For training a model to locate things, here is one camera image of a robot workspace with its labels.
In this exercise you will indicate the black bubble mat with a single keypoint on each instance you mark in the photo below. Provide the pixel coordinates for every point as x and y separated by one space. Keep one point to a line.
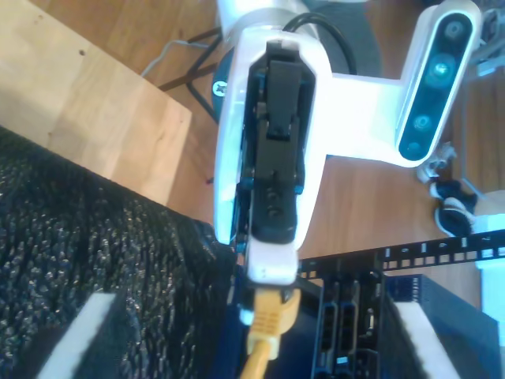
138 256

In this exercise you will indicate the dark shoe white sole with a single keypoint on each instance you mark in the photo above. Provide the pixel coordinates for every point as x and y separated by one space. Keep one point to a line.
457 189
453 221

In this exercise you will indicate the pale shoe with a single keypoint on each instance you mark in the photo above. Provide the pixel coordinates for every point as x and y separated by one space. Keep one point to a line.
434 167

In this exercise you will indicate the blue network switch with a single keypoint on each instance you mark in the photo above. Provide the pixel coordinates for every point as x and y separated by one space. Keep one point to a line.
465 335

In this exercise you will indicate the black perforated rack post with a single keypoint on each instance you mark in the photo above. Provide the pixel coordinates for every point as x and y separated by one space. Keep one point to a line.
434 254

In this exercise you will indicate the gripper camera bar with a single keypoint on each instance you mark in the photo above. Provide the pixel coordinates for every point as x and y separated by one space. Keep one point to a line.
363 114

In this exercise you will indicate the black metal stool frame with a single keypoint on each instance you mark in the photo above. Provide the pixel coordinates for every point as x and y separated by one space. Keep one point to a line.
193 73

